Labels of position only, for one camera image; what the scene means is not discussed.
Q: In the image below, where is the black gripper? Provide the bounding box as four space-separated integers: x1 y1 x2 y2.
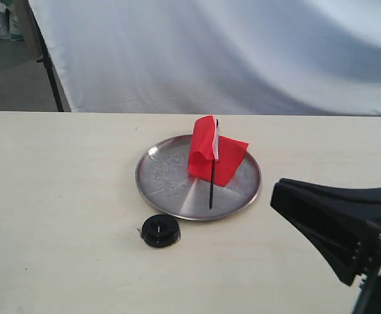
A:
270 179 381 313

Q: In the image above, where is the red flag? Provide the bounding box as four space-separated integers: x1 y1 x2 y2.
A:
188 115 249 209

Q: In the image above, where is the black round flag base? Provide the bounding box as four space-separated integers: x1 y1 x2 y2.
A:
139 214 181 249

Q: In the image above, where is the white backdrop cloth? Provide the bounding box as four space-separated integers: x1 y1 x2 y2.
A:
30 1 381 116

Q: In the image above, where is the round metal plate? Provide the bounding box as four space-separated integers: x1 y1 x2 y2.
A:
135 135 262 221

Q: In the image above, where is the black stand pole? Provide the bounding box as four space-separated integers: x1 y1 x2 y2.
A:
28 3 65 113

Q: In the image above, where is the white sack in background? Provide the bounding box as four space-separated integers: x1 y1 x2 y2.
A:
0 0 24 41

